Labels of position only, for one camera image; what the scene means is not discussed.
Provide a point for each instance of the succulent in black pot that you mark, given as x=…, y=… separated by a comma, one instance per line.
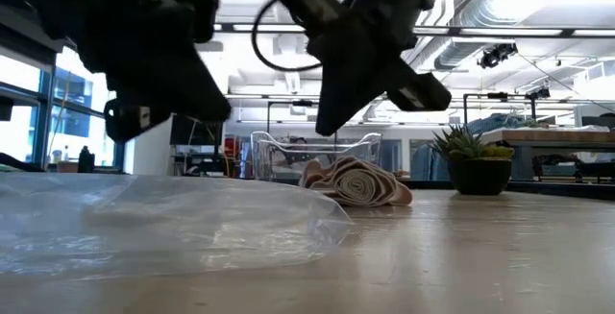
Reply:
x=480, y=175

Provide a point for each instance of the grey metal-frame table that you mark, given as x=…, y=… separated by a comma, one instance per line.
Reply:
x=552, y=136

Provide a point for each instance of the white elastic bandage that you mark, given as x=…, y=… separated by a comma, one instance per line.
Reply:
x=355, y=184

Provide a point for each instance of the black gantry frame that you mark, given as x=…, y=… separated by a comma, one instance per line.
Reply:
x=268, y=117
x=465, y=107

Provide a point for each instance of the clear plastic container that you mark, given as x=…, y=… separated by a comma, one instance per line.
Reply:
x=269, y=160

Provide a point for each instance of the black ceiling camera cluster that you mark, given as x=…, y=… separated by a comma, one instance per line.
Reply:
x=495, y=55

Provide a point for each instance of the blue-framed window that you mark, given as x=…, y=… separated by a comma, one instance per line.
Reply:
x=19, y=131

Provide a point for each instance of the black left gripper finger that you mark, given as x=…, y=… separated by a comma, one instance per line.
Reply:
x=178, y=88
x=134, y=119

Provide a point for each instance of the clear plastic bag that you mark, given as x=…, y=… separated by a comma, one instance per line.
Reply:
x=144, y=223

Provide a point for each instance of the black monitor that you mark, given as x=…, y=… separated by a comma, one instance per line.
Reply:
x=197, y=134

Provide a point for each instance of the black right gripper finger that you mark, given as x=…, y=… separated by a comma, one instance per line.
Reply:
x=346, y=88
x=418, y=93

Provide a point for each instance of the person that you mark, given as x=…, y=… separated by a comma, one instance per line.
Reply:
x=298, y=141

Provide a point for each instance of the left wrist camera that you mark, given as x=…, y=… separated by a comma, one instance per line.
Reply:
x=187, y=2

